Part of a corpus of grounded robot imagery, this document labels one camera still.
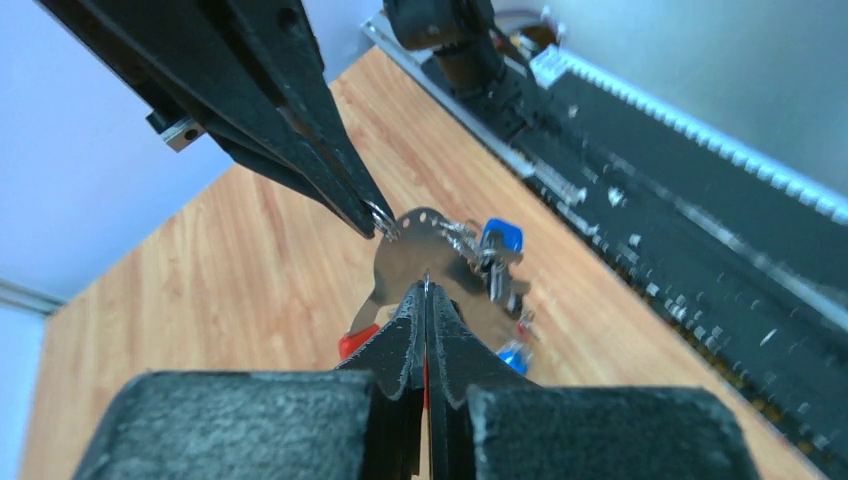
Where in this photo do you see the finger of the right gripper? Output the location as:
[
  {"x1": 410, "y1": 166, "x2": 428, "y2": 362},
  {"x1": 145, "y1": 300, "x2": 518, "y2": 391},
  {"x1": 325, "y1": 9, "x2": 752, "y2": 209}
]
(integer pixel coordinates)
[
  {"x1": 45, "y1": 1, "x2": 377, "y2": 239},
  {"x1": 200, "y1": 1, "x2": 395, "y2": 229}
]

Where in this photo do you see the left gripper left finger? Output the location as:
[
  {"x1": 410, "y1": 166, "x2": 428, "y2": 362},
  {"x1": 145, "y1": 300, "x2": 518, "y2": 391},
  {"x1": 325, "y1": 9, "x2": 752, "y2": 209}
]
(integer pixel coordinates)
[{"x1": 75, "y1": 282, "x2": 425, "y2": 479}]

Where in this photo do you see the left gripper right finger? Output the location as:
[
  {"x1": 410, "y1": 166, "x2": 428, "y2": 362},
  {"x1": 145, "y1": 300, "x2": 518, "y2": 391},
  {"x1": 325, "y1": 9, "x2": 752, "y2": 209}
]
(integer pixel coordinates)
[{"x1": 425, "y1": 286, "x2": 759, "y2": 479}]

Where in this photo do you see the metal key holder red handle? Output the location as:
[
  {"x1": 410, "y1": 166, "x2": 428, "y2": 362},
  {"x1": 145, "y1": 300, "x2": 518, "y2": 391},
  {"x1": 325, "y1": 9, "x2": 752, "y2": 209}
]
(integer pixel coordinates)
[{"x1": 338, "y1": 207, "x2": 533, "y2": 359}]

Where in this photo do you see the key with blue tag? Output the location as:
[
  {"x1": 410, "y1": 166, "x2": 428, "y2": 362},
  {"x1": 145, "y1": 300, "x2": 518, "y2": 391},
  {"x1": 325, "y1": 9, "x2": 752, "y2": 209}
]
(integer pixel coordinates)
[{"x1": 480, "y1": 217, "x2": 524, "y2": 253}]

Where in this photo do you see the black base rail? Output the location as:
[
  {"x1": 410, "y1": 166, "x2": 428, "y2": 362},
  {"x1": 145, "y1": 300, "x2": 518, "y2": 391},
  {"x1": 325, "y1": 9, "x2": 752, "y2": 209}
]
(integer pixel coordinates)
[{"x1": 363, "y1": 13, "x2": 847, "y2": 479}]

